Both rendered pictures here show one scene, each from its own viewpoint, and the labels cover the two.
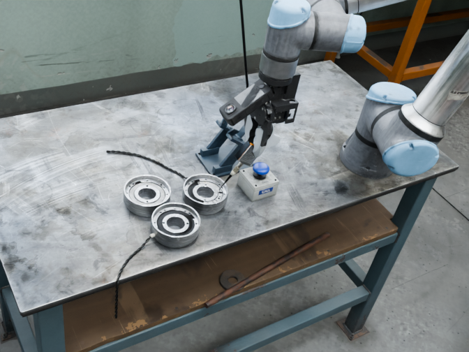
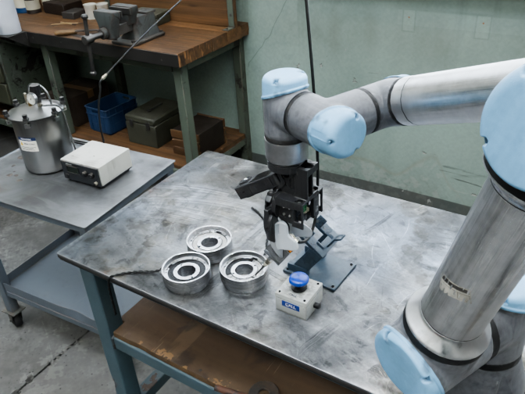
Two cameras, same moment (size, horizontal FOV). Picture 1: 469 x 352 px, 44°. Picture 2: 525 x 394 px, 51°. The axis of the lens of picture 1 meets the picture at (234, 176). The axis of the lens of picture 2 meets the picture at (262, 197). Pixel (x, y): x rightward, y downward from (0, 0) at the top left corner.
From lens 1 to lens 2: 114 cm
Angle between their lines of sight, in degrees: 58
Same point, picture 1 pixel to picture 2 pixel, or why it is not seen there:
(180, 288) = (225, 361)
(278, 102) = (284, 195)
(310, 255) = not seen: outside the picture
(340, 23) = (312, 109)
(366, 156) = not seen: hidden behind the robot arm
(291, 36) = (267, 110)
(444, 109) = (437, 304)
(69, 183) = (198, 211)
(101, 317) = (159, 331)
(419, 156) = (400, 362)
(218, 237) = (204, 307)
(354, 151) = not seen: hidden behind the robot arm
